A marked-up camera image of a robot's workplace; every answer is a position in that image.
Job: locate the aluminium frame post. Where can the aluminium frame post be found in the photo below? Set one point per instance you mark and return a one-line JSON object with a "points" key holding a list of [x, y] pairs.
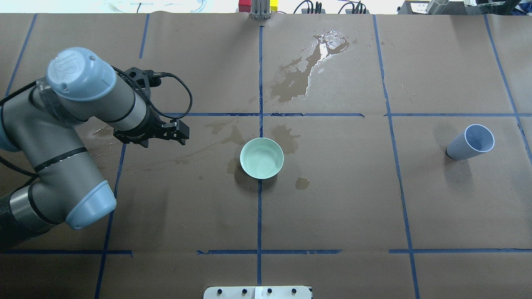
{"points": [[260, 9]]}

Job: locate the light blue plastic cup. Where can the light blue plastic cup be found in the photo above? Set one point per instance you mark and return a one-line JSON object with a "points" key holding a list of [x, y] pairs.
{"points": [[475, 140]]}

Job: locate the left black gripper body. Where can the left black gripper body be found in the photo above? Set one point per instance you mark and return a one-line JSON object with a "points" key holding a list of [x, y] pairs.
{"points": [[146, 126]]}

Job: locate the red blue yellow block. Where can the red blue yellow block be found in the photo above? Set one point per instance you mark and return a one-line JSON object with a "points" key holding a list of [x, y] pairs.
{"points": [[245, 5]]}

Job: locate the pale green plastic bowl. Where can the pale green plastic bowl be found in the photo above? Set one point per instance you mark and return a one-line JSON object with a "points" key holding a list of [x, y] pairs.
{"points": [[261, 158]]}

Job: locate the white camera stand base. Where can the white camera stand base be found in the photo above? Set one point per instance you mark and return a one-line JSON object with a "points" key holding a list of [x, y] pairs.
{"points": [[259, 292]]}

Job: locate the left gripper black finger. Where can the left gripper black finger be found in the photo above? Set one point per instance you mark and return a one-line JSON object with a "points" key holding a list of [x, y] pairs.
{"points": [[180, 131]]}

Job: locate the black clamp with metal knob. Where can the black clamp with metal knob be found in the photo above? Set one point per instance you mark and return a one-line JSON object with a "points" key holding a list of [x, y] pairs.
{"points": [[440, 7]]}

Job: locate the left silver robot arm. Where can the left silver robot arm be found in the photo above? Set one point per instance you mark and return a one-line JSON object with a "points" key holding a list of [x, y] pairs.
{"points": [[40, 119]]}

